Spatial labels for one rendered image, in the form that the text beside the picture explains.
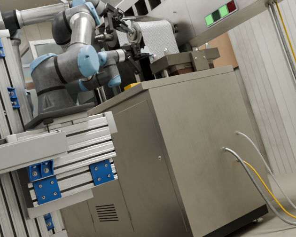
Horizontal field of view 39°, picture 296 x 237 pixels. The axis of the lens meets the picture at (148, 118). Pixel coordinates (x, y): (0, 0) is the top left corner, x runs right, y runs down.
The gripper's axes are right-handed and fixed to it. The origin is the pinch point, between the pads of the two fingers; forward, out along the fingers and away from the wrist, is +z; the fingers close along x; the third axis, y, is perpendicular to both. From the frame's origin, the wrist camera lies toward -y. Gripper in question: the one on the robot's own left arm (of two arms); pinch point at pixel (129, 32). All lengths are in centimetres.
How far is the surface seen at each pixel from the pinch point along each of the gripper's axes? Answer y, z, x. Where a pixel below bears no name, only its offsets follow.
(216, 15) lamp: 18, 32, -34
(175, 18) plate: 28.2, 24.5, -0.7
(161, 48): -0.2, 20.4, -4.3
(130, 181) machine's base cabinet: -77, 35, 10
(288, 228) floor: -83, 96, -50
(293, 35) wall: 107, 146, 16
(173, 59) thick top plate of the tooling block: -16.6, 20.0, -23.9
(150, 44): -2.5, 12.8, -4.2
